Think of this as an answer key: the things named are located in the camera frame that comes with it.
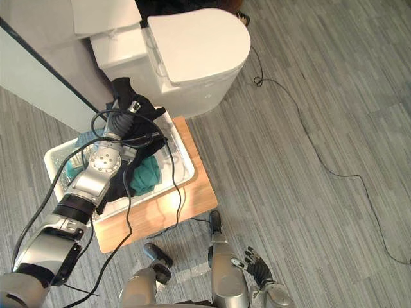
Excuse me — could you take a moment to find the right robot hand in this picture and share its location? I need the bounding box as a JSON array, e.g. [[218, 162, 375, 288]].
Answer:
[[231, 246, 274, 287]]

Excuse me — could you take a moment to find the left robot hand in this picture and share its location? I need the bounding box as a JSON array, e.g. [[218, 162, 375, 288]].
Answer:
[[107, 98, 144, 139]]

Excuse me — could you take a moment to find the black cloth garment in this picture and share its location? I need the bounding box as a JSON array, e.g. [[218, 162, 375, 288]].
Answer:
[[95, 76, 169, 216]]

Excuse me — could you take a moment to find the teal cloth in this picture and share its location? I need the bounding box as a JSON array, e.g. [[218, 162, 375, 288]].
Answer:
[[129, 156, 162, 196]]

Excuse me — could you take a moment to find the white plastic laundry basket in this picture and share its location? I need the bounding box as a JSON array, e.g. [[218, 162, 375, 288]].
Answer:
[[44, 105, 196, 223]]

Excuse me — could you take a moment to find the silver right robot leg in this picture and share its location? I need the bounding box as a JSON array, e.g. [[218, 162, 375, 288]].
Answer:
[[207, 210, 250, 308]]

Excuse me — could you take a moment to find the silver robot leg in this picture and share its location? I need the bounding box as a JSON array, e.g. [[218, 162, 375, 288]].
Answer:
[[118, 243, 175, 308], [207, 210, 250, 308]]

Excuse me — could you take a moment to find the white toilet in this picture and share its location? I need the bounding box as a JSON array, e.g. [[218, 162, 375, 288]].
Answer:
[[89, 6, 252, 118]]

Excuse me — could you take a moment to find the small wooden table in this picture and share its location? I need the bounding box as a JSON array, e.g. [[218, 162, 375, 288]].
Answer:
[[94, 115, 217, 254]]

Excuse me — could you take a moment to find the white panel with dark edge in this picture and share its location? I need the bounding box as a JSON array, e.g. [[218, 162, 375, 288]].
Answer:
[[0, 16, 101, 134]]

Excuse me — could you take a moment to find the silver left robot leg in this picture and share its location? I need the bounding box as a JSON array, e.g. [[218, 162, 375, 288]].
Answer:
[[118, 243, 175, 308]]

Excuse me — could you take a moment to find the striped shoe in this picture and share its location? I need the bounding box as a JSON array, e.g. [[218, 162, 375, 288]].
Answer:
[[236, 9, 251, 26]]

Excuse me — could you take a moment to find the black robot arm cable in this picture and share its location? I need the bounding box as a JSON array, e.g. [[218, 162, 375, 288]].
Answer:
[[91, 108, 188, 240], [11, 141, 134, 298]]

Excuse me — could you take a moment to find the thin black floor cable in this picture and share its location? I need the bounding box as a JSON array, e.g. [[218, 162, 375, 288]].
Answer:
[[249, 44, 411, 266]]

